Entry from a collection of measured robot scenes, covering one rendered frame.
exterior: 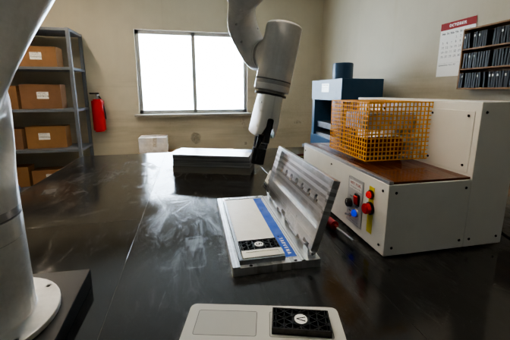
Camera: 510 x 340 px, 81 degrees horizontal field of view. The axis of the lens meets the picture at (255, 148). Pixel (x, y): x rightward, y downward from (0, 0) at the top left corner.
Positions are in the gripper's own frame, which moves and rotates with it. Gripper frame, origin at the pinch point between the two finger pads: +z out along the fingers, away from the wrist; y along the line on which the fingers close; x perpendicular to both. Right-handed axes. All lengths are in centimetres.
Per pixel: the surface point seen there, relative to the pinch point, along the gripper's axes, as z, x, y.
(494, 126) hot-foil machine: -18, 53, 12
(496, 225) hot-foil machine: 6, 64, 12
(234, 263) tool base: 23.5, -2.7, 9.7
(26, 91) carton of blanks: 27, -202, -323
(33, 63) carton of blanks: -6, -198, -323
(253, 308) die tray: 24.3, -0.8, 22.8
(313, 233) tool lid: 14.3, 14.3, 9.8
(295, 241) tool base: 20.4, 13.9, 2.4
